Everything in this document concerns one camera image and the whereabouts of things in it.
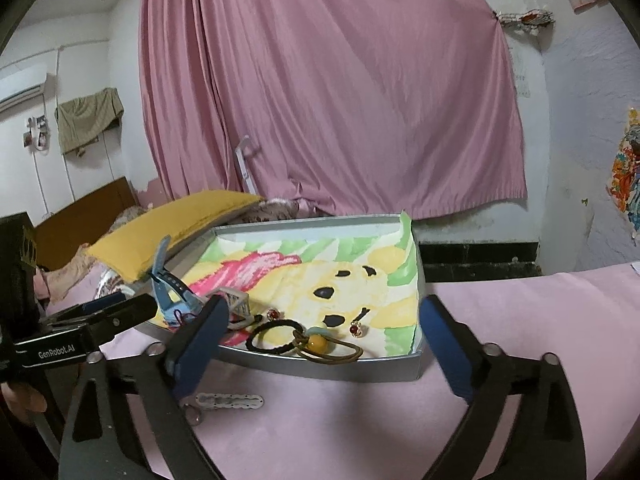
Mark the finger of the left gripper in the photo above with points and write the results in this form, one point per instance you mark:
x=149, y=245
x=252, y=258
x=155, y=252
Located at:
x=134, y=311
x=87, y=312

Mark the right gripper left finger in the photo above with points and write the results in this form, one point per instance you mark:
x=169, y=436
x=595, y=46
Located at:
x=100, y=440

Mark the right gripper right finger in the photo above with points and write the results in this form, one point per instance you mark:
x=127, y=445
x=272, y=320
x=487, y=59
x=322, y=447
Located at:
x=545, y=440

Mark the beige hair claw clip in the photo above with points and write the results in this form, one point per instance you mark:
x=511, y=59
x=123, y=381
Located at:
x=240, y=316

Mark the white plastic chain clip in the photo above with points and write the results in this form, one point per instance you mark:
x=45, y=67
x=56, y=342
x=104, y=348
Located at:
x=229, y=401

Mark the brown hair tie yellow beads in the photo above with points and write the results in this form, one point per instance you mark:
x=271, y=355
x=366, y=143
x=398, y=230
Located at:
x=324, y=349

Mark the red gem earring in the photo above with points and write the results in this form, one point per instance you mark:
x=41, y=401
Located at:
x=274, y=315
x=355, y=327

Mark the person's left hand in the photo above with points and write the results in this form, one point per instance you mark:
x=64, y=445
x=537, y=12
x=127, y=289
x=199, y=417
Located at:
x=23, y=401

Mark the yellow pillow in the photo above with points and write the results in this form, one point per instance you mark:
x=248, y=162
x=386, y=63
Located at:
x=131, y=248

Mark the wooden headboard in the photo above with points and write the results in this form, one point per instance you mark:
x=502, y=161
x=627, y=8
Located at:
x=82, y=222

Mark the pink table cloth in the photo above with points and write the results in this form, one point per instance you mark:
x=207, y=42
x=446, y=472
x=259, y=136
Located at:
x=317, y=429

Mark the grey cardboard box tray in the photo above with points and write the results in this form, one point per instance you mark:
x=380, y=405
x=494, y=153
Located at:
x=268, y=345

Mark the olive green hanging cloth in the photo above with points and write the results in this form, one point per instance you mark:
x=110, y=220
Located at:
x=80, y=121

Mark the colourful cartoon towel liner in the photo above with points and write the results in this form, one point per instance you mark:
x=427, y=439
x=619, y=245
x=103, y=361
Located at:
x=320, y=273

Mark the white air conditioner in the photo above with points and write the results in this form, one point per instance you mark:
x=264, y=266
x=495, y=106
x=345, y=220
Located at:
x=22, y=86

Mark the pink curtain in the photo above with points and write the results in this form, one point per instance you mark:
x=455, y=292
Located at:
x=354, y=106

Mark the blue watch with strap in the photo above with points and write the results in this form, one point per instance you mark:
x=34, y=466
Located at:
x=177, y=303

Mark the wall socket with photos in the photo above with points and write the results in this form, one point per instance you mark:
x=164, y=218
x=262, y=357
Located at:
x=36, y=135

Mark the colourful wall sticker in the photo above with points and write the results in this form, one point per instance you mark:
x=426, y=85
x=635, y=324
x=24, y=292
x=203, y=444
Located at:
x=623, y=186

